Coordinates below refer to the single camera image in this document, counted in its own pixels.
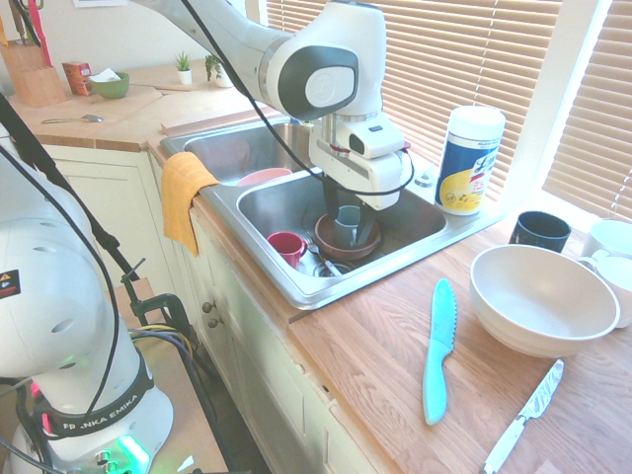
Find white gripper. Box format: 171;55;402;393
309;138;405;247

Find teal serrated plastic knife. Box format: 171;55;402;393
422;277;459;427

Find stainless steel double sink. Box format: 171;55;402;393
158;118;505;311

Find chrome sink hole cover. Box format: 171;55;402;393
413;165;438;190

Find wooden knife block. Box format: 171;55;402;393
0;39;68;109

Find grey-blue mug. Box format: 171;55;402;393
333;204;364;247

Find brown wooden bowl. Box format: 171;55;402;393
314;212;382;262

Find metal drain strainer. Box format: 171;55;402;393
298;256;356;278

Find red mug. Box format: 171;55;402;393
267;230;309;272

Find disinfecting wipes canister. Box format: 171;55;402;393
434;104;508;216

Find cream kitchen cabinet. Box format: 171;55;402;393
38;142;396;474

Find orange dish cloth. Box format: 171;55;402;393
161;151;222;258

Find wide wooden window blind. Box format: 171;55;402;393
265;0;565;199

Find trailing plant in white pot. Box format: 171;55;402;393
203;53;235;90

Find black mug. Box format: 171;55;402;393
509;210;573;254

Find large cream bowl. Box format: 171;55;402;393
468;244;621;358

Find green metal clamp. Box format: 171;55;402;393
120;256;199;348

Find small plant in white pot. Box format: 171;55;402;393
172;50;195;86

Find white mug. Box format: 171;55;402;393
577;218;632;263
577;249;632;330

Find narrow wooden window blind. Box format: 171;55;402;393
541;0;632;221

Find green bowl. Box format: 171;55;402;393
90;72;131;100

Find metal spoon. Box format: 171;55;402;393
40;114;106;125

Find red cardboard box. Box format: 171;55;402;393
61;61;94;97

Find white utensil handle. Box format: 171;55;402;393
304;237;343;277

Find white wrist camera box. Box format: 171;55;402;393
346;116;407;160

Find yellow and blue wires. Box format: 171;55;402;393
128;323;199;369

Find white-handled steel knife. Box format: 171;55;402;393
481;358;565;474

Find thick black cable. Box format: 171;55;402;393
0;91;145;303

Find pink-handled knife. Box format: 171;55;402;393
27;0;54;68

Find green-handled knife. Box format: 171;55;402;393
22;0;43;48

